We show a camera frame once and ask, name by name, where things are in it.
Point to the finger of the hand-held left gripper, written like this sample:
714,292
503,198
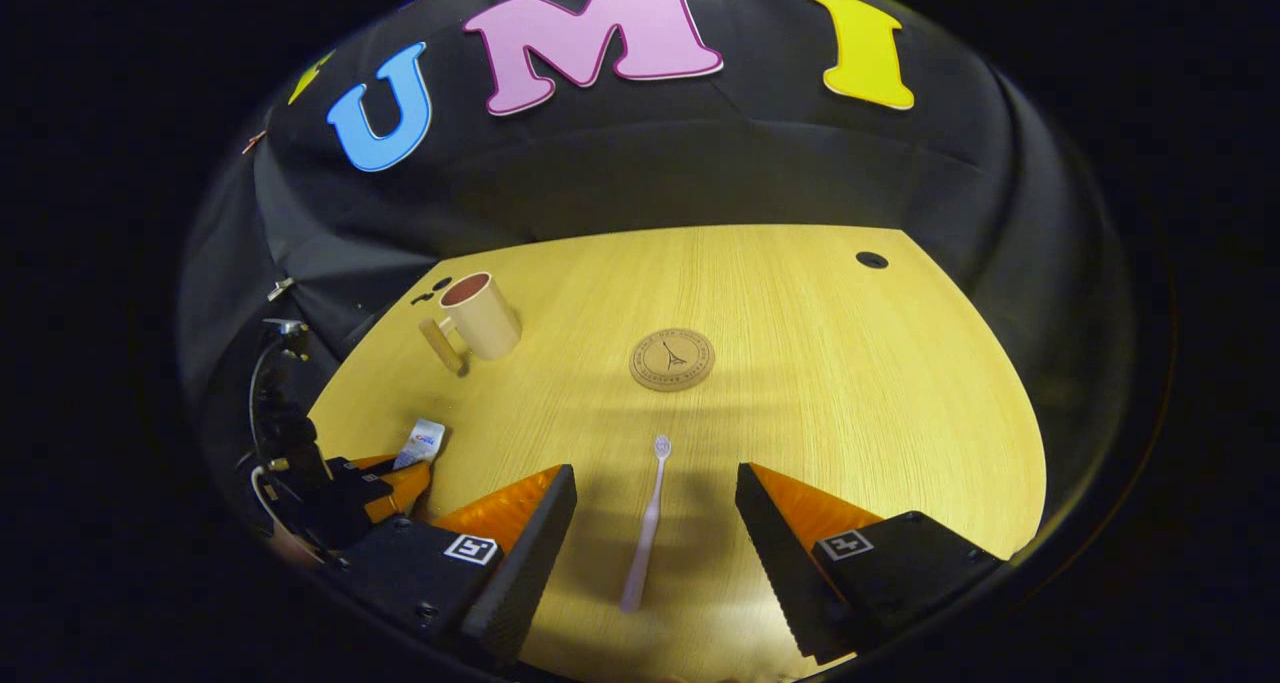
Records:
405,488
365,466

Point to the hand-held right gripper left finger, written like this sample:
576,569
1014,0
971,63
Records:
525,573

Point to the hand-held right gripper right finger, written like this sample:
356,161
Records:
780,573

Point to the white toothpaste tube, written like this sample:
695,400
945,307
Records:
420,443

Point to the pale pink toothbrush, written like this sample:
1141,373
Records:
648,533

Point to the beige cup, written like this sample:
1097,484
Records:
485,323

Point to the round brown coaster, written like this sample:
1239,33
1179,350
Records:
672,359

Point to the wooden desktop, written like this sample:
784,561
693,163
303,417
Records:
800,413

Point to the silver clip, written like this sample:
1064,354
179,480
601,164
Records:
280,289

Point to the copper-coloured clip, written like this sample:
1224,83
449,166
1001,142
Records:
254,142

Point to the black backdrop cloth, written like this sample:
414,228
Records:
700,153

